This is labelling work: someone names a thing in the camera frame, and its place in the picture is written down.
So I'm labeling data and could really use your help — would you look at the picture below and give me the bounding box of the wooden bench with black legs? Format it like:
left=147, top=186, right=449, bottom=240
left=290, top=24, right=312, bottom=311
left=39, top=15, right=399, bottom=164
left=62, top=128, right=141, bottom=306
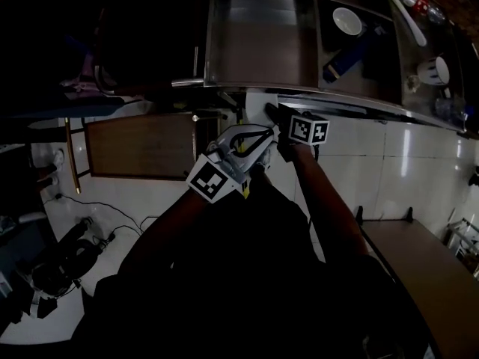
left=354, top=205, right=479, bottom=359

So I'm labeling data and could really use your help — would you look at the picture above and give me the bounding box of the grey armrest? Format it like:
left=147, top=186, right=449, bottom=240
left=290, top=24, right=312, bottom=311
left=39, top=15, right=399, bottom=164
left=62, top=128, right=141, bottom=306
left=17, top=211, right=49, bottom=225

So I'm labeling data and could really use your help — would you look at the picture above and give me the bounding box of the person's dark clothed torso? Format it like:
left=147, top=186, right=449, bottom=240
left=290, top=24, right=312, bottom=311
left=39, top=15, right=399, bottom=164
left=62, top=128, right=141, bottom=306
left=69, top=168, right=432, bottom=359

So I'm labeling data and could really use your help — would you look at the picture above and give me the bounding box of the blue box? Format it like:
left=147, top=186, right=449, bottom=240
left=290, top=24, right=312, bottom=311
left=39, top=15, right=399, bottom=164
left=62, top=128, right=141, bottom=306
left=322, top=31, right=370, bottom=85

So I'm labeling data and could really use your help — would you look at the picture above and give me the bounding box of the person's right forearm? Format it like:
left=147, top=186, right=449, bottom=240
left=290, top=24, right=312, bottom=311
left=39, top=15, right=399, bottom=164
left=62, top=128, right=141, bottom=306
left=289, top=144, right=370, bottom=258

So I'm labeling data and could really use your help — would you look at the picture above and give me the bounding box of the grey blue garment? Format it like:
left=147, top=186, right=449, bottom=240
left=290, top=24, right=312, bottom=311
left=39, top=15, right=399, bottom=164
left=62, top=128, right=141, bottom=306
left=0, top=94, right=155, bottom=121

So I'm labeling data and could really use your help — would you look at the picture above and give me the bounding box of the person's left forearm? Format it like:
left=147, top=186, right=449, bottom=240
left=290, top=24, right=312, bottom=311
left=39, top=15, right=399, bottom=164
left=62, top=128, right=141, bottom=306
left=126, top=188, right=211, bottom=277

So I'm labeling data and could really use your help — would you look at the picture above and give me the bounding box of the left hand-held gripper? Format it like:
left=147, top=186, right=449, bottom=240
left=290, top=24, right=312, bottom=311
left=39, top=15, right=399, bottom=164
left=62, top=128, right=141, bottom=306
left=186, top=123, right=277, bottom=206

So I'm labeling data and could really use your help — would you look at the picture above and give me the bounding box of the wooden pole with brass tip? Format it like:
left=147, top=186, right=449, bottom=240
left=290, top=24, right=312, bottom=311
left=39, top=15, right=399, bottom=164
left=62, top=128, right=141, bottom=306
left=64, top=117, right=82, bottom=196

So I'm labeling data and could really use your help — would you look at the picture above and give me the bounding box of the white bowl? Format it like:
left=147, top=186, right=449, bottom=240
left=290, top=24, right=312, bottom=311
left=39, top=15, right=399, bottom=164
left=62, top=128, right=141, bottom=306
left=332, top=6, right=364, bottom=37

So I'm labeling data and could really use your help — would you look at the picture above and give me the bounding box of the black looped floor cable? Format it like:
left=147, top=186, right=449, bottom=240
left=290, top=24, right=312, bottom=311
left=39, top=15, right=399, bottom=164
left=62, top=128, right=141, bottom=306
left=97, top=215, right=159, bottom=247

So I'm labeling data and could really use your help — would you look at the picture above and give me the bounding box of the white blue striped cup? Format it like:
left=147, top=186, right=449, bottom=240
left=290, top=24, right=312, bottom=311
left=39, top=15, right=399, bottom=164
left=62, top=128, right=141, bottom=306
left=416, top=55, right=451, bottom=87

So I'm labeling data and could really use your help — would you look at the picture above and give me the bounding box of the black wheeled equipment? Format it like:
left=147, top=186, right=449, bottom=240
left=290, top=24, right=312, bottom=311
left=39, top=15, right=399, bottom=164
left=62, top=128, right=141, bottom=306
left=0, top=216, right=108, bottom=319

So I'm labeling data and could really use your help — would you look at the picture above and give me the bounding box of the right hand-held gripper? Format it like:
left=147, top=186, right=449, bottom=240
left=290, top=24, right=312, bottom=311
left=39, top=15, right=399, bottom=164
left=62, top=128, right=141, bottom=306
left=264, top=102, right=331, bottom=164

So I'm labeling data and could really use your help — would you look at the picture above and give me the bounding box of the white ladle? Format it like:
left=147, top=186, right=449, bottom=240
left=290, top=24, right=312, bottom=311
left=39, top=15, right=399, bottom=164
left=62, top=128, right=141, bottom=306
left=386, top=0, right=428, bottom=48

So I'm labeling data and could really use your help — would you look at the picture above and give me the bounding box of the black floor cable with plug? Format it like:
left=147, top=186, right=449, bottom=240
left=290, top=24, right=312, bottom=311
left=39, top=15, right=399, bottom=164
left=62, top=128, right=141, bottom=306
left=40, top=192, right=146, bottom=236

